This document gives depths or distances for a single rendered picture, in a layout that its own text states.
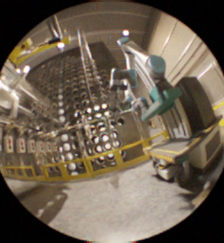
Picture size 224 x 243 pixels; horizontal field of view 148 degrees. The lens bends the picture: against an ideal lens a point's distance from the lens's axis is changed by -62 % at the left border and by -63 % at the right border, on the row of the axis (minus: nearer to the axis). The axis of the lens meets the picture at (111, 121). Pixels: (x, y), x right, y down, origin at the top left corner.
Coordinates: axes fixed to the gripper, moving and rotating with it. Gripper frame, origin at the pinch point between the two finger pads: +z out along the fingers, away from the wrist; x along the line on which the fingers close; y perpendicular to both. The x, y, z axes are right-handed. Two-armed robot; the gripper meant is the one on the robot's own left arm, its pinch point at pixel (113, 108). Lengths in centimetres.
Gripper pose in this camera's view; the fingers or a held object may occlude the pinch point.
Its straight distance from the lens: 59.9
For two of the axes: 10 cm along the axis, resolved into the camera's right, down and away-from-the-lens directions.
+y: -9.9, -0.7, 1.5
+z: -0.8, 10.0, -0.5
